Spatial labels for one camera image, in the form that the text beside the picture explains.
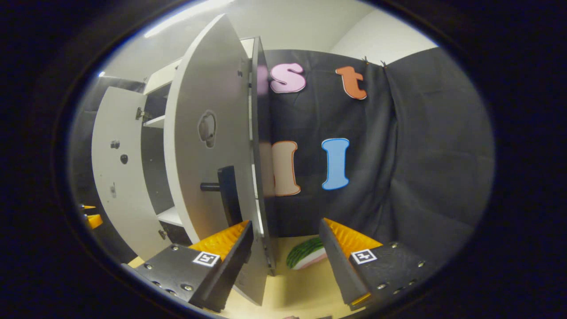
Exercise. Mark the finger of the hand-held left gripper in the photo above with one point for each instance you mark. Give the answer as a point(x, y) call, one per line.
point(87, 207)
point(94, 220)

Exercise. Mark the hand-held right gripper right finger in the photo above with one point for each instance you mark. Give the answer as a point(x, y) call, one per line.
point(341, 266)

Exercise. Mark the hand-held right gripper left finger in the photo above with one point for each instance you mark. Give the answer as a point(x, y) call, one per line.
point(223, 272)

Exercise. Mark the white cabinet door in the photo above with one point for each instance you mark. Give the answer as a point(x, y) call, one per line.
point(199, 79)
point(119, 199)

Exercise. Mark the metal door hinge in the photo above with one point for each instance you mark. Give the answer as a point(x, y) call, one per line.
point(141, 114)

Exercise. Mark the white cabinet shelf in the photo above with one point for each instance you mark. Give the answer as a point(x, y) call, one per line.
point(155, 122)

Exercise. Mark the white grey cabinet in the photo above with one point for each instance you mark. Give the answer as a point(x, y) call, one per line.
point(265, 133)

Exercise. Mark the toy watermelon slice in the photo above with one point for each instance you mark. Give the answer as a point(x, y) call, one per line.
point(305, 252)

